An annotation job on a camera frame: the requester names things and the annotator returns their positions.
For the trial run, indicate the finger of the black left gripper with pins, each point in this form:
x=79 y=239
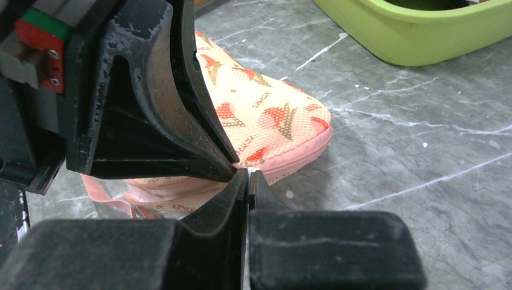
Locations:
x=189 y=79

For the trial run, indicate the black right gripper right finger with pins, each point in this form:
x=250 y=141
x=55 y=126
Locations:
x=291 y=249

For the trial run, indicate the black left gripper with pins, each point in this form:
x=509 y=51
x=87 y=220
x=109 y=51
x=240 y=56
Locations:
x=90 y=84

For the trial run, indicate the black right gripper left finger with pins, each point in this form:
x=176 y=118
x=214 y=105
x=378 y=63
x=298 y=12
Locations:
x=204 y=250

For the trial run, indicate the pink floral laundry bag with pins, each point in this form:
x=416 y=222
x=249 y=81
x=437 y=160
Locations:
x=272 y=125

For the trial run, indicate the green plastic basin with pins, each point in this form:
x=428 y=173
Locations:
x=410 y=37

